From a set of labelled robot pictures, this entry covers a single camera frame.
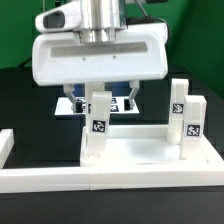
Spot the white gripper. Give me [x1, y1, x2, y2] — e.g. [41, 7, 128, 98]
[32, 23, 168, 113]

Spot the white desk top tray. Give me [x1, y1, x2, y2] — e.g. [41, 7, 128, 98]
[80, 125, 223, 167]

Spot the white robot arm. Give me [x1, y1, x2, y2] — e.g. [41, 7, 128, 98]
[32, 0, 168, 113]

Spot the white L-shaped corner fence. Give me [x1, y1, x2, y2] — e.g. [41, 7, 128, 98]
[0, 129, 224, 193]

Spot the white marker base plate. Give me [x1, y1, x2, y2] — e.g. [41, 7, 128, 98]
[55, 96, 139, 116]

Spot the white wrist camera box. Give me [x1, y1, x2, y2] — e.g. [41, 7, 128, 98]
[35, 1, 81, 33]

